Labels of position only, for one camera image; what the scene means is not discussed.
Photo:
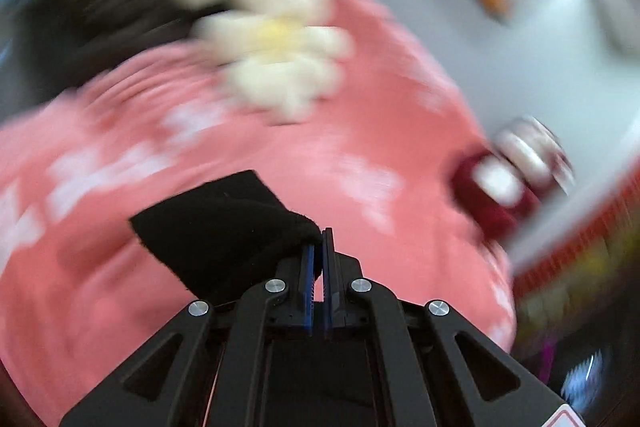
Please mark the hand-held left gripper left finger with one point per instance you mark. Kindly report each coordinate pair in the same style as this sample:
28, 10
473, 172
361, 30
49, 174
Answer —
309, 292

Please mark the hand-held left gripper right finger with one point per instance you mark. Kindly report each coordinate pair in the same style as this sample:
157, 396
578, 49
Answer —
328, 292

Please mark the black knit pants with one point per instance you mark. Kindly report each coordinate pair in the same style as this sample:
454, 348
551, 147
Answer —
225, 227

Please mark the pink printed blanket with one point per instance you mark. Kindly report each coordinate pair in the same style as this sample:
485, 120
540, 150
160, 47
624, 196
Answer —
400, 257

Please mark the dark red plush toy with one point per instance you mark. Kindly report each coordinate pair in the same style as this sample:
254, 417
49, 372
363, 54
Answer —
480, 202

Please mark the magenta orchid flowers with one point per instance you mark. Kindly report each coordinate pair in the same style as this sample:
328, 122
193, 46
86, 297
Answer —
549, 359

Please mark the red brick pattern panel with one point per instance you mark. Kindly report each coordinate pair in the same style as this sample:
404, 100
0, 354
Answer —
590, 237

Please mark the yellow fruit wall poster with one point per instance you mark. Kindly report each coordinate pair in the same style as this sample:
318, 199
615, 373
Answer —
565, 297

